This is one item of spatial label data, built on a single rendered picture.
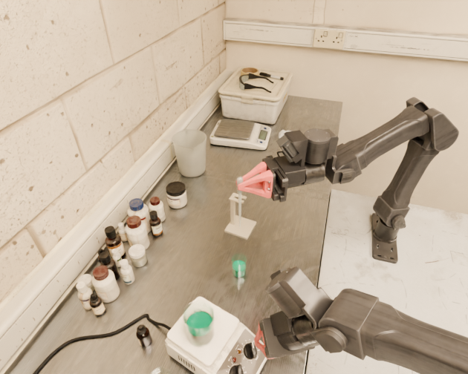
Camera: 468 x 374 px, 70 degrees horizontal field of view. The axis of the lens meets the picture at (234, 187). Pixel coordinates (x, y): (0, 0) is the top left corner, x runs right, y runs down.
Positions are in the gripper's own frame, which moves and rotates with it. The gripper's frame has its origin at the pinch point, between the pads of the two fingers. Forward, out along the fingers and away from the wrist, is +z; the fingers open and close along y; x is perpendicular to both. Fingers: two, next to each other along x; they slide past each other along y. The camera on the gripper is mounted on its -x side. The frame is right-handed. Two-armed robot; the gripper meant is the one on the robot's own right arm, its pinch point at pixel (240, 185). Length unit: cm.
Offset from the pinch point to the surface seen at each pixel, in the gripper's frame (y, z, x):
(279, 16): -115, -56, -8
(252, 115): -85, -32, 29
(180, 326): 16.3, 18.9, 23.0
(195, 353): 23.1, 16.7, 23.0
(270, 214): -20.1, -17.0, 32.1
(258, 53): -120, -47, 11
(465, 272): 18, -62, 33
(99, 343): 10, 38, 31
